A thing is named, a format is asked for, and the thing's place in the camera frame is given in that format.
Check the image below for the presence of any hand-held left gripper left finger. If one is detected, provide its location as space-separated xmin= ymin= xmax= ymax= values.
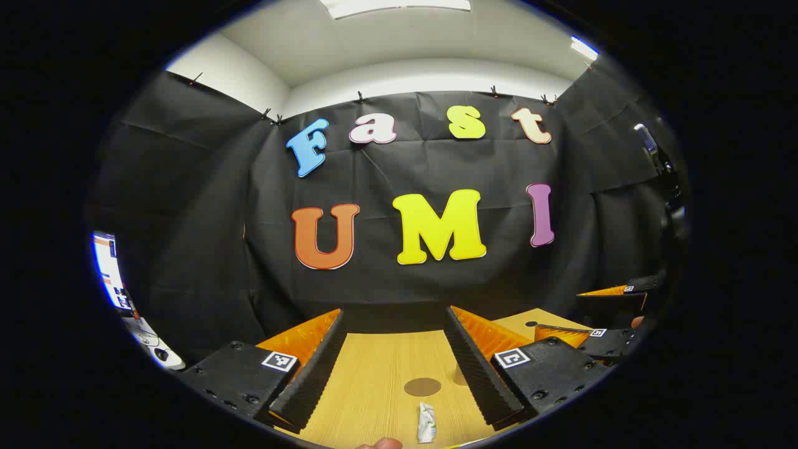
xmin=178 ymin=307 xmax=348 ymax=435

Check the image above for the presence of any round brown coaster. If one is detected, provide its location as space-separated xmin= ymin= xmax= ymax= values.
xmin=403 ymin=377 xmax=443 ymax=398

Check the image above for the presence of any computer monitor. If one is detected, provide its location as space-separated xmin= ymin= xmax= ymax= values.
xmin=92 ymin=232 xmax=135 ymax=312

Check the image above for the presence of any black backdrop cloth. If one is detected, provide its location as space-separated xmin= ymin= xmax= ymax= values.
xmin=87 ymin=59 xmax=686 ymax=369

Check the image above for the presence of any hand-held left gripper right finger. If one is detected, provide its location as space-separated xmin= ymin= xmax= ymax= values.
xmin=444 ymin=306 xmax=610 ymax=432

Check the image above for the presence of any ceiling light panel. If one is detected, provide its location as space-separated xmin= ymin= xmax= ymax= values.
xmin=319 ymin=0 xmax=473 ymax=19
xmin=570 ymin=36 xmax=599 ymax=61

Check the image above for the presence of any white toothpaste tube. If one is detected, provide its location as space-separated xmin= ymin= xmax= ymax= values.
xmin=416 ymin=402 xmax=438 ymax=445

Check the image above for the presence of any wooden desktop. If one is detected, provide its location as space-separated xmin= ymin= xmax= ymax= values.
xmin=274 ymin=307 xmax=596 ymax=449

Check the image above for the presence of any row of small black clips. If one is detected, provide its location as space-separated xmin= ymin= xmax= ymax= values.
xmin=189 ymin=72 xmax=559 ymax=125

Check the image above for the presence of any white side desk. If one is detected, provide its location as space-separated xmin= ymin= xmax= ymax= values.
xmin=122 ymin=312 xmax=188 ymax=372

